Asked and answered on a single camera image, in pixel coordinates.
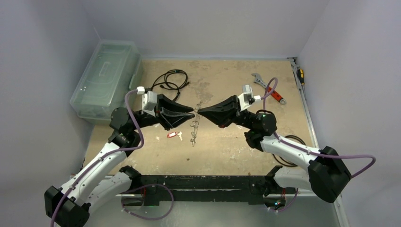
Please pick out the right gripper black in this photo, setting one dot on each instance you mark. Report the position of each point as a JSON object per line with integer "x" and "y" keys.
{"x": 235, "y": 108}

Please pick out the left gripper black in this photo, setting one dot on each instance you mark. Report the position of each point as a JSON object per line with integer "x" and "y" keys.
{"x": 163, "y": 110}

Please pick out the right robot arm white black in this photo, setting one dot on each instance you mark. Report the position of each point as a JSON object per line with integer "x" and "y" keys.
{"x": 321, "y": 170}

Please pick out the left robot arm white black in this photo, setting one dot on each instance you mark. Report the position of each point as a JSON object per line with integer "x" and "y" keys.
{"x": 71, "y": 204}

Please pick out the clear plastic storage box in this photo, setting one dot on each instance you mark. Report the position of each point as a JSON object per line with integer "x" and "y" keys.
{"x": 114, "y": 69}

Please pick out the yellow black screwdriver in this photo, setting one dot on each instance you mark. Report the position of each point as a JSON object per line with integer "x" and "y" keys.
{"x": 301, "y": 77}

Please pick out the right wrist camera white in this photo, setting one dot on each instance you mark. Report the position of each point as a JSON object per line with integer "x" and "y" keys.
{"x": 249, "y": 94}

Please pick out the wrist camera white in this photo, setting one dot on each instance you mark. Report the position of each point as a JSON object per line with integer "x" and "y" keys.
{"x": 249, "y": 94}
{"x": 148, "y": 100}

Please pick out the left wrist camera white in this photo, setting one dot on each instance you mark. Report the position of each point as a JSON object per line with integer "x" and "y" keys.
{"x": 148, "y": 100}

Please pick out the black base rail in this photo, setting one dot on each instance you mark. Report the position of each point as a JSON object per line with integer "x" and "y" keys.
{"x": 252, "y": 189}

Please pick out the aluminium frame rail right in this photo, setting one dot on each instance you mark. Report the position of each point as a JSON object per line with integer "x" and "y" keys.
{"x": 295, "y": 67}

